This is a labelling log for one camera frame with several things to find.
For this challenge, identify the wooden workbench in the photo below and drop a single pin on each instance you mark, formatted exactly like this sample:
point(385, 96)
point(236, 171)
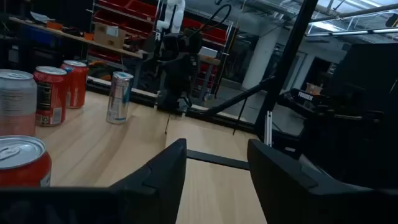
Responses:
point(74, 37)

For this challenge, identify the red storage bin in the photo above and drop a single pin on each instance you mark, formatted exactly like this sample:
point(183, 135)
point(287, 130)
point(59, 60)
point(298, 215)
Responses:
point(109, 18)
point(140, 9)
point(214, 32)

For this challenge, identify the small white box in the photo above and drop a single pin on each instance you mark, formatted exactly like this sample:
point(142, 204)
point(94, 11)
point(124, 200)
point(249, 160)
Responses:
point(207, 52)

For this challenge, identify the small orange box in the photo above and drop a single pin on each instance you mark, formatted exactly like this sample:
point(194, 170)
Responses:
point(54, 25)

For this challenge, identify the silver and orange beverage can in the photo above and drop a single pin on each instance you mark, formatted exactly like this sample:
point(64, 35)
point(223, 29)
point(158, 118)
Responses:
point(15, 102)

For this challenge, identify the red can with QR code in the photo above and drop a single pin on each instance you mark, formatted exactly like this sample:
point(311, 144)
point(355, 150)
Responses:
point(77, 87)

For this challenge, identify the black metal shelf frame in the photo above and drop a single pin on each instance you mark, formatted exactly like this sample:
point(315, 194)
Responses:
point(217, 159)

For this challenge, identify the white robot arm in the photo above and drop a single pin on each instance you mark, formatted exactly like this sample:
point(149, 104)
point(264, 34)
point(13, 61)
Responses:
point(174, 15)

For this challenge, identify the brown cardboard box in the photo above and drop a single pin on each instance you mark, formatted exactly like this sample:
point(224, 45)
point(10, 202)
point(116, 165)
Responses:
point(107, 39)

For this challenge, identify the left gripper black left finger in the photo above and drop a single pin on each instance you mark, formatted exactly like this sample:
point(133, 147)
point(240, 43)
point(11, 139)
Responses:
point(155, 193)

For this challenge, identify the slim silver blue beverage can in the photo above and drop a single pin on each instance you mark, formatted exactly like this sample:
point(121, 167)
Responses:
point(118, 99)

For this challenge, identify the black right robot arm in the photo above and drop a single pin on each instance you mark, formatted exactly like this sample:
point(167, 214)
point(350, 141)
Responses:
point(178, 77)

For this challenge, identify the black rig frame with lights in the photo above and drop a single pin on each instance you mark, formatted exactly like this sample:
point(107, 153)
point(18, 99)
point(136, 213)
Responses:
point(289, 56)

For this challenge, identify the red can with black label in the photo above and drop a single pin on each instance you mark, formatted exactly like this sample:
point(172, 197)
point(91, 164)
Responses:
point(51, 99)

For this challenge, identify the red can recycle me print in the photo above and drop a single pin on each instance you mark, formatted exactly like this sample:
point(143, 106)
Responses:
point(21, 174)

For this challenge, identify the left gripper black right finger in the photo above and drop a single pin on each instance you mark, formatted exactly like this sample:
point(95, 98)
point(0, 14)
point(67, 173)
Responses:
point(289, 193)

